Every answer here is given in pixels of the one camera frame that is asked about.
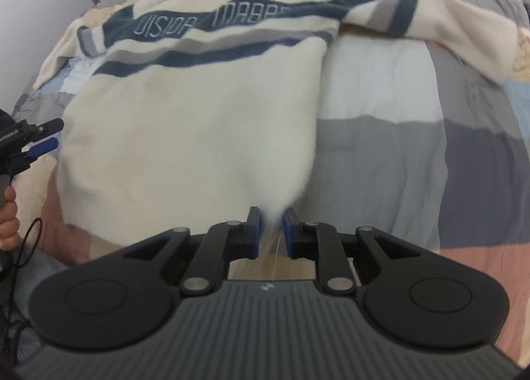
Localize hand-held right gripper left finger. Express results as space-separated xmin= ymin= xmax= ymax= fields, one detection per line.
xmin=124 ymin=206 xmax=262 ymax=297

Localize person's blue-grey trousers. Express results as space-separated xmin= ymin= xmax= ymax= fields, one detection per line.
xmin=12 ymin=248 xmax=72 ymax=366

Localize person's left hand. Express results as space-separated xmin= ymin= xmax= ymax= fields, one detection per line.
xmin=0 ymin=185 xmax=20 ymax=250

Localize patchwork quilt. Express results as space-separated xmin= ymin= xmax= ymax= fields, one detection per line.
xmin=10 ymin=0 xmax=530 ymax=368

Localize black cable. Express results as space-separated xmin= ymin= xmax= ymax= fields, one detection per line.
xmin=12 ymin=218 xmax=44 ymax=271

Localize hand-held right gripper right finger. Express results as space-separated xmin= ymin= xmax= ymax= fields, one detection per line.
xmin=282 ymin=208 xmax=421 ymax=296

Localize cream sweater with navy stripes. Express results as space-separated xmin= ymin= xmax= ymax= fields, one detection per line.
xmin=32 ymin=0 xmax=523 ymax=250

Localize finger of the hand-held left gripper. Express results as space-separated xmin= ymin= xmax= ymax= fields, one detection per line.
xmin=17 ymin=136 xmax=59 ymax=161
xmin=23 ymin=117 xmax=65 ymax=137

